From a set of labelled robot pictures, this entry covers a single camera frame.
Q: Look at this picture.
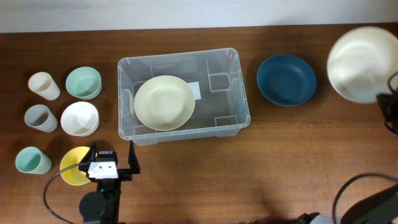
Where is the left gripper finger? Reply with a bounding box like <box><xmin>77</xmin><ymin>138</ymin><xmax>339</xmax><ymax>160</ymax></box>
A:
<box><xmin>128</xmin><ymin>141</ymin><xmax>141</xmax><ymax>173</ymax></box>
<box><xmin>83</xmin><ymin>142</ymin><xmax>96</xmax><ymax>163</ymax></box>

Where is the yellow bowl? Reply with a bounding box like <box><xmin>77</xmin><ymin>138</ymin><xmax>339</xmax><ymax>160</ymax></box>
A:
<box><xmin>60</xmin><ymin>146</ymin><xmax>90</xmax><ymax>186</ymax></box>

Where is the white bowl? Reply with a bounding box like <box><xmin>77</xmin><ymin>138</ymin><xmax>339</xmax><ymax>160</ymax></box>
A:
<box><xmin>60</xmin><ymin>101</ymin><xmax>100</xmax><ymax>137</ymax></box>

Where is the cream plate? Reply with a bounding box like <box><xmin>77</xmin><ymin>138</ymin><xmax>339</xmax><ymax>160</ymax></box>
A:
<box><xmin>326</xmin><ymin>26</ymin><xmax>397</xmax><ymax>104</ymax></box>

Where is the pale yellow-cream plate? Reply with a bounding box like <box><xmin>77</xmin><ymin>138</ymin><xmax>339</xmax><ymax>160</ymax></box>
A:
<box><xmin>134</xmin><ymin>75</ymin><xmax>195</xmax><ymax>131</ymax></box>

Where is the clear plastic storage container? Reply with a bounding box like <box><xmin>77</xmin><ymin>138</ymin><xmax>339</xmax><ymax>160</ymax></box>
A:
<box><xmin>118</xmin><ymin>48</ymin><xmax>251</xmax><ymax>146</ymax></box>

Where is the dark blue plate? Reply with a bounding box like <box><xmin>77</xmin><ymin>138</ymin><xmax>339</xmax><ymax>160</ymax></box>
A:
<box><xmin>256</xmin><ymin>54</ymin><xmax>317</xmax><ymax>107</ymax></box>

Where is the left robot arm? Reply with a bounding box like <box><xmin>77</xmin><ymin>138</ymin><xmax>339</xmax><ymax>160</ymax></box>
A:
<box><xmin>78</xmin><ymin>142</ymin><xmax>141</xmax><ymax>224</ymax></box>

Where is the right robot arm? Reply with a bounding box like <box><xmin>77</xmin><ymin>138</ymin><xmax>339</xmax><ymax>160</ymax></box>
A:
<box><xmin>294</xmin><ymin>90</ymin><xmax>397</xmax><ymax>224</ymax></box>

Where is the mint green plastic cup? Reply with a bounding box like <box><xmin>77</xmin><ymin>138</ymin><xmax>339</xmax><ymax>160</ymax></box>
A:
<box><xmin>15</xmin><ymin>146</ymin><xmax>52</xmax><ymax>174</ymax></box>

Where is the grey plastic cup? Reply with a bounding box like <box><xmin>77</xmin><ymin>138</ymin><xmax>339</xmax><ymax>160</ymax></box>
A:
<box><xmin>24</xmin><ymin>105</ymin><xmax>58</xmax><ymax>133</ymax></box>

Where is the mint green bowl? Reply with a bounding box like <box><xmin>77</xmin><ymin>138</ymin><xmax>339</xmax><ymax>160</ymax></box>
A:
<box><xmin>65</xmin><ymin>67</ymin><xmax>102</xmax><ymax>100</ymax></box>

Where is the cream plastic cup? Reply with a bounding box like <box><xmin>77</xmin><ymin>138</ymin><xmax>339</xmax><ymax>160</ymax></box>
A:
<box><xmin>28</xmin><ymin>72</ymin><xmax>60</xmax><ymax>101</ymax></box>

